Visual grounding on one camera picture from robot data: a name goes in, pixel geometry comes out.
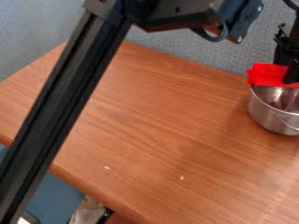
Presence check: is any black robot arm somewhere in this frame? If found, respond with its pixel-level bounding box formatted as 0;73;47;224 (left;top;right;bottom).
0;0;299;224

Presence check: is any white object at corner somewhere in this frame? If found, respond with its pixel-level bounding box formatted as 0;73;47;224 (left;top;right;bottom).
18;218;31;224

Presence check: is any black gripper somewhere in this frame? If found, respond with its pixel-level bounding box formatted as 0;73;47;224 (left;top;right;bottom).
274;14;299;84

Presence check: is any crumpled beige cloth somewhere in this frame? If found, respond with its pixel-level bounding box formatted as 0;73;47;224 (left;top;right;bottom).
69;196;106;224

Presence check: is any red plastic block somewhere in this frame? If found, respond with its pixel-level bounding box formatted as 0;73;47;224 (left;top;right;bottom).
247;63;299;88

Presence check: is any metal pot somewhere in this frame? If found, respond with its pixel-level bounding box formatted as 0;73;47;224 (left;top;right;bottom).
247;85;299;137

